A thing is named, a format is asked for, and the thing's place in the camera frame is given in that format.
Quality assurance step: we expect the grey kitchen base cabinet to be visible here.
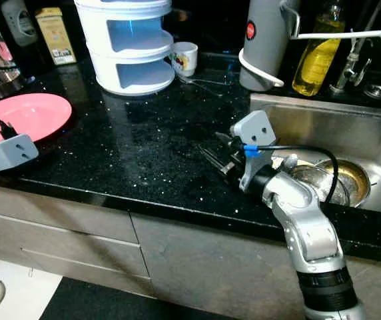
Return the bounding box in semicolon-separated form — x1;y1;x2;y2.
0;181;381;320

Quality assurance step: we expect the steel spoon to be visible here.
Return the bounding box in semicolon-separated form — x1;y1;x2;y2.
177;73;231;97

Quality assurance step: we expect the white cup with floral print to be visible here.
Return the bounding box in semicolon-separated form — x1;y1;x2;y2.
171;41;200;78

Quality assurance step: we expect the grey jug with red logo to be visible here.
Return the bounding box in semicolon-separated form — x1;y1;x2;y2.
238;0;306;93

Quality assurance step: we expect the stainless steel sink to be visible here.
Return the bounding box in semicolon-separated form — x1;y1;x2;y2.
248;93;381;216

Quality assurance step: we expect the yellow cooking oil bottle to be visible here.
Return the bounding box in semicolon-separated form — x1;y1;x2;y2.
292;0;348;98

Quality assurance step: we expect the brass sink drain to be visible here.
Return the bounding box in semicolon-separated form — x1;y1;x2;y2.
324;159;372;201

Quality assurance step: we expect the white tiered storage container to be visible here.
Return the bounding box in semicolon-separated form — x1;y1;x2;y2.
75;0;175;97

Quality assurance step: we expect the chrome faucet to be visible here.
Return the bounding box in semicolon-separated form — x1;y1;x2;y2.
329;33;376;95

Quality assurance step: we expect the white horizontal pipe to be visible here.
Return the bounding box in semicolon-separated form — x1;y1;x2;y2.
286;22;381;46

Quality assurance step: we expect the chrome counter hole fitting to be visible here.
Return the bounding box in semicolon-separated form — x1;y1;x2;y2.
364;83;381;99

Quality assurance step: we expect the black floor mat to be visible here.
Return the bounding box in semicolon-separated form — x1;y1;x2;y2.
37;276;226;320

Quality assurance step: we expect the pink plastic plate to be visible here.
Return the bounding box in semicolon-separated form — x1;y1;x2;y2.
0;93;74;147

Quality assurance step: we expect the yellow tin box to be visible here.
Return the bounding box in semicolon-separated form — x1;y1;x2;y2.
35;7;77;67

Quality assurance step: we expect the white cord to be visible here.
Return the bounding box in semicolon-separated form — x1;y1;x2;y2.
238;47;285;88

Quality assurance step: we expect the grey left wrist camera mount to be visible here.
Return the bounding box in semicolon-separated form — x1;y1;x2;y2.
0;133;40;182

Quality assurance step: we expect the grey wall socket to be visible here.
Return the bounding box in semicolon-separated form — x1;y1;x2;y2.
1;0;29;47

